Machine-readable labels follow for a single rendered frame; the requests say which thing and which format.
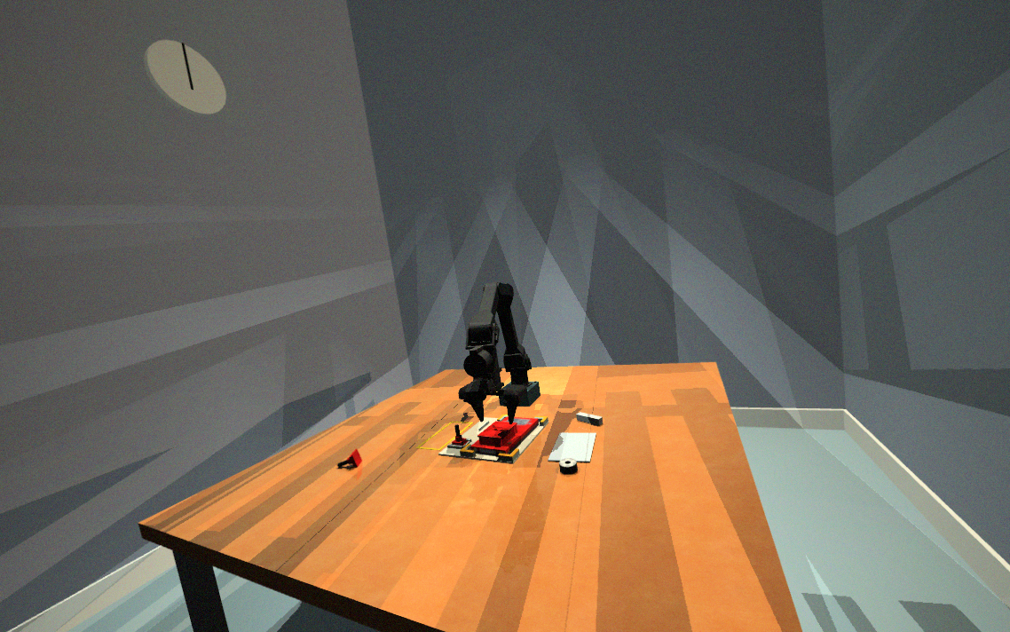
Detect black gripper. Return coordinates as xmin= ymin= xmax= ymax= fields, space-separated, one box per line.
xmin=458 ymin=366 xmax=528 ymax=425

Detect black rubber tyre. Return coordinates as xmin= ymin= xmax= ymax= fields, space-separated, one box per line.
xmin=559 ymin=458 xmax=578 ymax=475

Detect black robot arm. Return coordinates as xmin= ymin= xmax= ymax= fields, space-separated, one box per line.
xmin=463 ymin=281 xmax=533 ymax=402

